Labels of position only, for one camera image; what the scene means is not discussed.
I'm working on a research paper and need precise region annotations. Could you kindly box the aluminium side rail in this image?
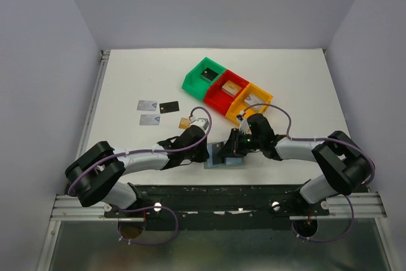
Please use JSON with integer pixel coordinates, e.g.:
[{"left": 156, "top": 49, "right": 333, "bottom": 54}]
[{"left": 50, "top": 49, "right": 111, "bottom": 221}]

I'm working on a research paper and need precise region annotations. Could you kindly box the silver VIP credit card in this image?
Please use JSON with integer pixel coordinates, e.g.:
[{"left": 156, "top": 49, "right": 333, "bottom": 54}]
[{"left": 136, "top": 100, "right": 158, "bottom": 111}]

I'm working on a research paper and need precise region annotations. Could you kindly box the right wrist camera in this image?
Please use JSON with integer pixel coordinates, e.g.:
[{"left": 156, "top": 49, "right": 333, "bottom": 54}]
[{"left": 236, "top": 110, "right": 250, "bottom": 134}]

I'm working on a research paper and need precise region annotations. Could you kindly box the tan gold credit card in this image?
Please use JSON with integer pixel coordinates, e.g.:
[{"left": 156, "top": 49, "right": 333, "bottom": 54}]
[{"left": 178, "top": 117, "right": 191, "bottom": 129}]

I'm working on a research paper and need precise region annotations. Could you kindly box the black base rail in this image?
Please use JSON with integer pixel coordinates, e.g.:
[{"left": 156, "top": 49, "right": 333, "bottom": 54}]
[{"left": 104, "top": 185, "right": 350, "bottom": 232}]

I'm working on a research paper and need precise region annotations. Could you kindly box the tan card in red bin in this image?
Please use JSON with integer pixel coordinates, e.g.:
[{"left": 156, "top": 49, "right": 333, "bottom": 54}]
[{"left": 221, "top": 80, "right": 241, "bottom": 97}]

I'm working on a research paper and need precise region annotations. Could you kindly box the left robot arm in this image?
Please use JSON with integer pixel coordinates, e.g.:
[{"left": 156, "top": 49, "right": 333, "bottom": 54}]
[{"left": 65, "top": 120, "right": 211, "bottom": 217}]

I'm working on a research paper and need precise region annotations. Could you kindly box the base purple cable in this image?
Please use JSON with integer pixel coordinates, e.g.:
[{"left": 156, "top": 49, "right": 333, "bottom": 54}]
[
  {"left": 291, "top": 193, "right": 356, "bottom": 243},
  {"left": 119, "top": 206, "right": 180, "bottom": 246}
]

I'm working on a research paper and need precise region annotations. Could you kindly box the white card in yellow bin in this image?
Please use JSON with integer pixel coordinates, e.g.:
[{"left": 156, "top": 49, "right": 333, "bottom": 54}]
[{"left": 244, "top": 93, "right": 265, "bottom": 112}]

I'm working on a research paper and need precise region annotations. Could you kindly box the black card in green bin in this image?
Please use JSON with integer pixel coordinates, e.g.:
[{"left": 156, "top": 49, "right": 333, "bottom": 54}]
[{"left": 200, "top": 68, "right": 218, "bottom": 83}]

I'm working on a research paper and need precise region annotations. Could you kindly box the red plastic bin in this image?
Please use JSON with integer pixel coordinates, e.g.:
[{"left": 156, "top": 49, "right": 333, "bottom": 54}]
[{"left": 203, "top": 70, "right": 249, "bottom": 116}]

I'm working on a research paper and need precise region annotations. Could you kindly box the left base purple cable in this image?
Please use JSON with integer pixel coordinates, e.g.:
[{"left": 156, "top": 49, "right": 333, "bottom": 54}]
[{"left": 119, "top": 206, "right": 180, "bottom": 246}]

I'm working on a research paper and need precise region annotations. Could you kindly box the grey-green card holder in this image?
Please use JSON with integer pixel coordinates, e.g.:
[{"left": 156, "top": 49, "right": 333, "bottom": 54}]
[{"left": 204, "top": 142, "right": 244, "bottom": 169}]

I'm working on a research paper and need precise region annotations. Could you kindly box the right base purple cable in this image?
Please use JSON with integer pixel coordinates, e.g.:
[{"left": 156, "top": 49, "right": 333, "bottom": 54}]
[{"left": 291, "top": 193, "right": 356, "bottom": 243}]

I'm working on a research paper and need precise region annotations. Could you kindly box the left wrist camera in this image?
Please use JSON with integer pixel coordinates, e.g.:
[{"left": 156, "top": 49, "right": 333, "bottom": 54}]
[{"left": 190, "top": 118, "right": 210, "bottom": 133}]

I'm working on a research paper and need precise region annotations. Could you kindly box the green plastic bin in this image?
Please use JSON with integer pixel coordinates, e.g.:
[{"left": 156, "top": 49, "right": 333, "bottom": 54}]
[{"left": 181, "top": 57, "right": 226, "bottom": 101}]

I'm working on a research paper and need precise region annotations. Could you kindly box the yellow plastic bin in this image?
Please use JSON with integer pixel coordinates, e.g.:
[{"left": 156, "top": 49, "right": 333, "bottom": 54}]
[{"left": 226, "top": 83, "right": 273, "bottom": 125}]

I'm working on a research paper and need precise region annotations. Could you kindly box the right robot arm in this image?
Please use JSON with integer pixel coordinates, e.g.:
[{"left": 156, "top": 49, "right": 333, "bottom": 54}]
[{"left": 214, "top": 114, "right": 374, "bottom": 215}]

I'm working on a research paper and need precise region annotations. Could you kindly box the blue card sleeve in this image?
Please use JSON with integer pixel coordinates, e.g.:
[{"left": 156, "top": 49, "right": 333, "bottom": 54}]
[{"left": 223, "top": 157, "right": 244, "bottom": 167}]

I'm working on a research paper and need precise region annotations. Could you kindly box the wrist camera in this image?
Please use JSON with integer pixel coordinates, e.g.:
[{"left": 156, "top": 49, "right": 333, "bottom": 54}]
[
  {"left": 190, "top": 118, "right": 210, "bottom": 133},
  {"left": 236, "top": 110, "right": 250, "bottom": 134}
]

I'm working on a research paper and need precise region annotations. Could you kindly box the black credit card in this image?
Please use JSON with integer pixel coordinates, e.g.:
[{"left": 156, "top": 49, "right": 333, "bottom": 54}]
[
  {"left": 207, "top": 142, "right": 224, "bottom": 168},
  {"left": 159, "top": 101, "right": 180, "bottom": 114}
]

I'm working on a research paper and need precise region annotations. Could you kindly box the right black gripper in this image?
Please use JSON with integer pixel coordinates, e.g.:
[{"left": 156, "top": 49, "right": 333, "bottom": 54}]
[{"left": 217, "top": 128, "right": 263, "bottom": 158}]

